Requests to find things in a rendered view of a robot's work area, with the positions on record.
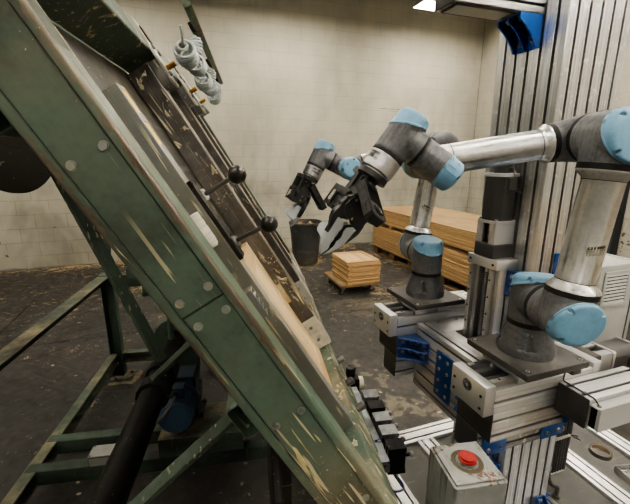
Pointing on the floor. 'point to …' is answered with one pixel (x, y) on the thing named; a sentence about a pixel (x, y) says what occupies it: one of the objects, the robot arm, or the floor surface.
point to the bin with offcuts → (305, 241)
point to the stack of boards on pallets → (462, 236)
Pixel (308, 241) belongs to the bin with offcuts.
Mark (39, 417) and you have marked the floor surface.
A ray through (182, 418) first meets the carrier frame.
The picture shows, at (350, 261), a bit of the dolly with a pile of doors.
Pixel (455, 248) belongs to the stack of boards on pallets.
